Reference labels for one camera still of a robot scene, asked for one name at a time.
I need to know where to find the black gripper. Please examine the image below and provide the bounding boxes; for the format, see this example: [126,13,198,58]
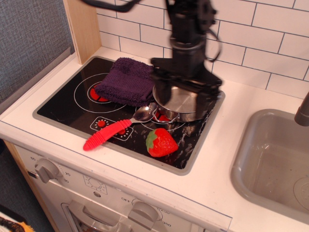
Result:
[151,48,222,120]

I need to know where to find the stainless steel bowl pot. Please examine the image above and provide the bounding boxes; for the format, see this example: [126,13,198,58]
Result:
[153,87,216,123]

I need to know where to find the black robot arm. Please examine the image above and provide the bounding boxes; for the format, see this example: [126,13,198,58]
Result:
[151,0,222,119]

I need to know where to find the red toy strawberry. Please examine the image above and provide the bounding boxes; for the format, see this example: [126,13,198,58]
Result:
[146,128,178,158]

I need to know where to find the purple folded towel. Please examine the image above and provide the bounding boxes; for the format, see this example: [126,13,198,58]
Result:
[95,58,154,107]

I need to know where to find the grey sink basin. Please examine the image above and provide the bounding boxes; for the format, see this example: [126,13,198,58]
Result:
[231,109,309,224]

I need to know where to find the grey faucet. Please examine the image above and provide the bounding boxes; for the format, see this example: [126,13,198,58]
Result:
[294,92,309,127]

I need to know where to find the grey right oven knob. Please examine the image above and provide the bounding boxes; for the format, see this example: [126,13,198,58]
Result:
[128,202,159,230]

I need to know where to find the grey oven knob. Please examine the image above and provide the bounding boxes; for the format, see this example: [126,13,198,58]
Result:
[35,159,59,183]
[128,202,159,230]

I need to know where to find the grey left oven knob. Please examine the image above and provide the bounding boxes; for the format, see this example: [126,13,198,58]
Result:
[35,159,59,183]

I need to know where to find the yellow black object corner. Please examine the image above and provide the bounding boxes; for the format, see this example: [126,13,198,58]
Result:
[0,217,34,232]

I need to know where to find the red handled metal spoon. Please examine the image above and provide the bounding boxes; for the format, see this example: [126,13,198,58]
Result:
[83,102,157,151]

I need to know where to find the black braided cable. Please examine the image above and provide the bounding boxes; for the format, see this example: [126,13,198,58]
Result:
[82,0,143,13]

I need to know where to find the grey oven door handle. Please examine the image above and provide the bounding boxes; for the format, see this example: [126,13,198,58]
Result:
[68,201,120,232]

